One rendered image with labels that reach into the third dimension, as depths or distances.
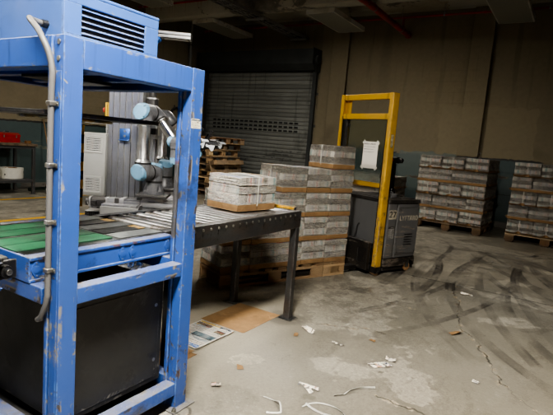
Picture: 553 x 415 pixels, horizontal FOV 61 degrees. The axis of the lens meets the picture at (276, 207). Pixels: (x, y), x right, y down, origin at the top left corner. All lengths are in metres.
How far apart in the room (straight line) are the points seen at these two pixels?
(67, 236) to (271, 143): 10.49
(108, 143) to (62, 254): 2.14
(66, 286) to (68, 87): 0.67
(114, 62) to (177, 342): 1.24
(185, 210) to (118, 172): 1.73
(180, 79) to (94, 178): 1.89
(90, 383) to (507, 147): 9.11
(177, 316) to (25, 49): 1.23
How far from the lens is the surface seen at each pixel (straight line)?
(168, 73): 2.01
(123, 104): 3.79
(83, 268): 2.02
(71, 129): 1.72
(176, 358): 2.33
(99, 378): 2.16
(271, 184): 3.27
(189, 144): 2.09
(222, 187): 3.15
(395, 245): 5.21
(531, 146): 10.19
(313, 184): 4.45
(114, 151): 3.80
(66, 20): 1.95
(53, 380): 1.92
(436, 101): 10.55
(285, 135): 11.81
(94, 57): 1.78
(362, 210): 5.26
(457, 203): 8.71
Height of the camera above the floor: 1.26
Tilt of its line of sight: 8 degrees down
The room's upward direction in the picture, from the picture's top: 5 degrees clockwise
